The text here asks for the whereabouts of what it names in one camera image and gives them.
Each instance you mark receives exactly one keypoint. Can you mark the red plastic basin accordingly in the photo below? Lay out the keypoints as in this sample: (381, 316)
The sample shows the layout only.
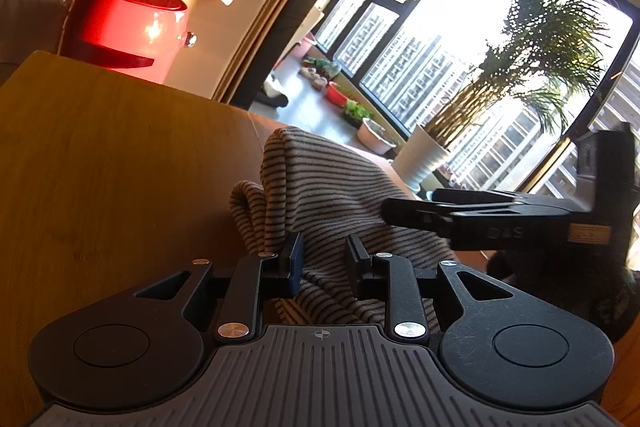
(336, 94)

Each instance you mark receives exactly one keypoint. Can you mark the white ribbed plant pot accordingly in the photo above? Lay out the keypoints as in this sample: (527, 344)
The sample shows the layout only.
(417, 157)

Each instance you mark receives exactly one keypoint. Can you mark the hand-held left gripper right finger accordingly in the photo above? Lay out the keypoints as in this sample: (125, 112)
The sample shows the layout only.
(356, 259)

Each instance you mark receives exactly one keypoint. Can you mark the green leafy seedlings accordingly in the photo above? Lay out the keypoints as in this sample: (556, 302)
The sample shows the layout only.
(357, 112)

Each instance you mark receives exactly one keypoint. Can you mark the white plastic basin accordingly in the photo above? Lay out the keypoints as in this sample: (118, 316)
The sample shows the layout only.
(375, 137)

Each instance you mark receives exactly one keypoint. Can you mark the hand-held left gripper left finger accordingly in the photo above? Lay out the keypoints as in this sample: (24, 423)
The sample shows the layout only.
(295, 264)

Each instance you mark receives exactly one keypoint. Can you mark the striped grey sweater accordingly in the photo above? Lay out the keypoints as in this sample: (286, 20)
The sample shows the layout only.
(325, 187)

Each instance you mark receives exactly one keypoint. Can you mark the small potted plants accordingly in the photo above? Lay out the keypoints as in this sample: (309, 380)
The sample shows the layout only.
(320, 69)

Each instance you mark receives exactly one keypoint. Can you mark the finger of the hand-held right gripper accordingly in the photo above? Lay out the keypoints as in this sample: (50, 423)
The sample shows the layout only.
(415, 213)
(475, 198)

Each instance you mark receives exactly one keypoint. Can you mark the white cabinet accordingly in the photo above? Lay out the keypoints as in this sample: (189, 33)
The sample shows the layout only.
(220, 37)

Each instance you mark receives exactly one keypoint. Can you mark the black window frame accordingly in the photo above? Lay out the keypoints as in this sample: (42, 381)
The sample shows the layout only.
(390, 2)

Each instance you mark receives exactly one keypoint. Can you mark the person's right hand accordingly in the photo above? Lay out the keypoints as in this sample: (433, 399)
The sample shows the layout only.
(560, 289)

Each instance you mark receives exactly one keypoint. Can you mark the tall palm plant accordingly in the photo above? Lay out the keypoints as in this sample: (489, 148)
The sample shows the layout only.
(545, 37)

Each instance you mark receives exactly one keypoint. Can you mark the pink plastic basin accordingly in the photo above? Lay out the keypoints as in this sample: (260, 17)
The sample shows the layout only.
(305, 48)

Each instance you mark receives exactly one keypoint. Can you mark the black and white floor object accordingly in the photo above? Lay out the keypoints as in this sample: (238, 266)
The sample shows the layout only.
(274, 92)

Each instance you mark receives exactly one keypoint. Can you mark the red plastic bucket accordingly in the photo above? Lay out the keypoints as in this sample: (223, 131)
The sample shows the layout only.
(115, 22)

